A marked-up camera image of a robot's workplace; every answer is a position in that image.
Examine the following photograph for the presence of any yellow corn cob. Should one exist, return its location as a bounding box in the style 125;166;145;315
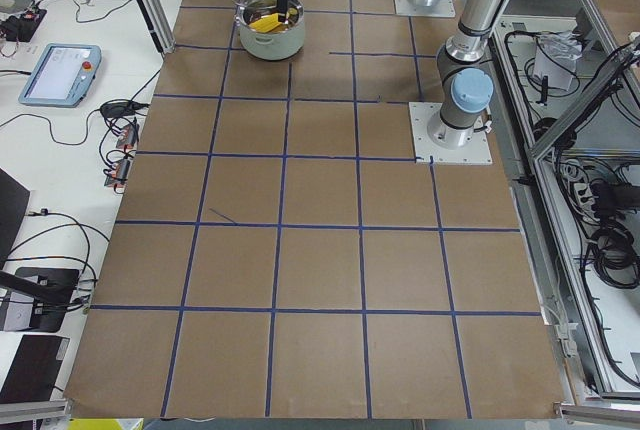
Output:
249;14;289;33

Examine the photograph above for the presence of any pale green cooking pot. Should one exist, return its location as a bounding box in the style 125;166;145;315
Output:
236;0;306;61

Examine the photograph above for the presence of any blue teach pendant near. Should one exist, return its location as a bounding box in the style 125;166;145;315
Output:
18;43;102;108

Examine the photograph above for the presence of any crumpled white paper bag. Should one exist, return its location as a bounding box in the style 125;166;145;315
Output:
533;31;582;91

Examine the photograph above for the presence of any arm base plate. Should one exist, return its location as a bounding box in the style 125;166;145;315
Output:
409;102;493;166
394;0;455;18

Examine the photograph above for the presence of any black cable bundle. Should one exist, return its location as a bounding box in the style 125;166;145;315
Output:
582;222;640;291

